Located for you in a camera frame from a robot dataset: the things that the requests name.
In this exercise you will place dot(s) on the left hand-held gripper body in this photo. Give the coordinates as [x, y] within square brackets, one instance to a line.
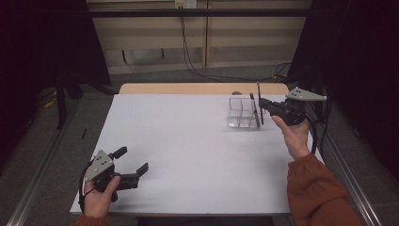
[99, 166]

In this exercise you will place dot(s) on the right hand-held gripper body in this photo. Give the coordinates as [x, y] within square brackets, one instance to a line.
[291, 111]

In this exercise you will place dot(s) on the thin black cosmetic pencil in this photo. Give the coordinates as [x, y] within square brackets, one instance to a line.
[259, 91]

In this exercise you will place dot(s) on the clear acrylic organizer box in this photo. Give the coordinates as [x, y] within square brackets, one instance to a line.
[240, 121]

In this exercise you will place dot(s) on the person's right hand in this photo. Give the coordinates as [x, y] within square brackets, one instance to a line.
[295, 138]

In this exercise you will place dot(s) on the person's left hand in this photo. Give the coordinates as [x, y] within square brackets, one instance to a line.
[97, 204]

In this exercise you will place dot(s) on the small black floor object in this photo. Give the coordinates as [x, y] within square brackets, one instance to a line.
[84, 134]

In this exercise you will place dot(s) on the white table cover sheet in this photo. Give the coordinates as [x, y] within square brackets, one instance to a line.
[188, 150]

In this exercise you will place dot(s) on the black metal stand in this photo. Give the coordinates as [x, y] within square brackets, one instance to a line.
[61, 103]

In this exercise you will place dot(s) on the black curtain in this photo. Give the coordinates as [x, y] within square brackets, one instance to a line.
[360, 62]
[37, 47]

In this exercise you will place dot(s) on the aluminium floor rail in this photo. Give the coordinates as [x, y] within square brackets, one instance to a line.
[40, 175]
[348, 175]

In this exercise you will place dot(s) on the white wall socket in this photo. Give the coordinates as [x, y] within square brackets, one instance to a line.
[185, 3]

